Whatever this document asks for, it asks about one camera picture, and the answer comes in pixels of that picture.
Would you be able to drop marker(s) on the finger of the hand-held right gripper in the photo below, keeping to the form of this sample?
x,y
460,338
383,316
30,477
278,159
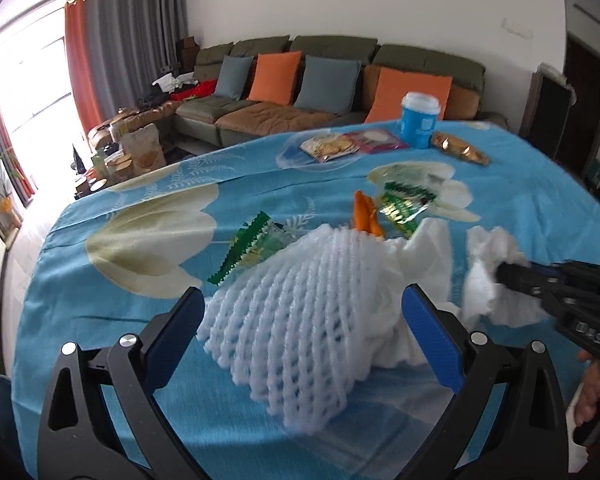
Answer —
x,y
522,277

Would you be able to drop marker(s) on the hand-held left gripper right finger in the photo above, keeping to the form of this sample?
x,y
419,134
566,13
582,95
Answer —
x,y
430,335

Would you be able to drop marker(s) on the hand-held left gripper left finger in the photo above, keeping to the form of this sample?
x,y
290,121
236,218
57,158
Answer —
x,y
177,335

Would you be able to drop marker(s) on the white tissue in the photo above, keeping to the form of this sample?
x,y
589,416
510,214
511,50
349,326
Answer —
x,y
485,270
422,247

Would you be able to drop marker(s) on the white foam fruit net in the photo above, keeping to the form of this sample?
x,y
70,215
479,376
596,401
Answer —
x,y
290,320

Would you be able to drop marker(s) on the green snack wrapper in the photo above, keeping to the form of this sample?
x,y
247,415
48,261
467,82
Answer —
x,y
250,247
405,205

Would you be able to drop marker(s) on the orange wrapper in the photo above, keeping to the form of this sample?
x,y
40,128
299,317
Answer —
x,y
365,212

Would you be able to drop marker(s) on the teal plastic trash bin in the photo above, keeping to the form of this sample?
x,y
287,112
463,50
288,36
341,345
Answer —
x,y
7,410

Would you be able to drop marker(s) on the person's right hand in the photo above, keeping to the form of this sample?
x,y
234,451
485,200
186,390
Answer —
x,y
592,390

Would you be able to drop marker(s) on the blue floral tablecloth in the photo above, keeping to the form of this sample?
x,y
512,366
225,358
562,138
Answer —
x,y
130,285

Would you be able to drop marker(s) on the golden snack packet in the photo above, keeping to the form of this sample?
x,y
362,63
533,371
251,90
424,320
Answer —
x,y
460,149

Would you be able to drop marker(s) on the dark framed board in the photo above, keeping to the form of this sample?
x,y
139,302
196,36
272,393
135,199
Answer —
x,y
550,105

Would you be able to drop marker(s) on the dark wooden door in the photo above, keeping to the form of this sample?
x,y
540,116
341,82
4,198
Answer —
x,y
587,105

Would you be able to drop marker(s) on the blue paper cup white lid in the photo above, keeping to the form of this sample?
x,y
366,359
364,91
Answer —
x,y
419,122

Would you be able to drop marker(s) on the cluttered coffee table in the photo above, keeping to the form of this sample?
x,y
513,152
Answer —
x,y
125,155

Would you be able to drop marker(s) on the pink flat packet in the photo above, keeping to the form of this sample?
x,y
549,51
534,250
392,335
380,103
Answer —
x,y
377,140

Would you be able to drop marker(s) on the clear cracker packet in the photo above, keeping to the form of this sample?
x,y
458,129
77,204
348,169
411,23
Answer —
x,y
330,147

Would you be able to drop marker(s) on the orange cushion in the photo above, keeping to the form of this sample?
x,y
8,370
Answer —
x,y
410,92
275,77

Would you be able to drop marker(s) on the black clothes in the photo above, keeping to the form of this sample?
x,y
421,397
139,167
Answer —
x,y
152,96

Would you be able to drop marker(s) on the red cloth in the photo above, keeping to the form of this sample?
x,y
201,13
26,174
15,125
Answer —
x,y
200,90

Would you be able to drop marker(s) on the white cloth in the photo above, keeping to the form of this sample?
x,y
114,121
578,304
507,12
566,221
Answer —
x,y
172,80

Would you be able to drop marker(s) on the grey-blue cushion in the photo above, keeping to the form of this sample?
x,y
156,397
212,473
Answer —
x,y
235,76
330,85

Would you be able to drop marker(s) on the brown cardboard boxes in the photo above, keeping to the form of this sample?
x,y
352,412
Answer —
x,y
187,52

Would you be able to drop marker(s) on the wide orange and grey curtain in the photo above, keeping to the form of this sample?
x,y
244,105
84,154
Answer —
x,y
130,50

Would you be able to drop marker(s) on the bright balcony window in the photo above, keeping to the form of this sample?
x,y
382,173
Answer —
x,y
30,85

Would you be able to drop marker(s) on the olive green sofa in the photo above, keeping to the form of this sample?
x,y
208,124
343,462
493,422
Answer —
x,y
330,45

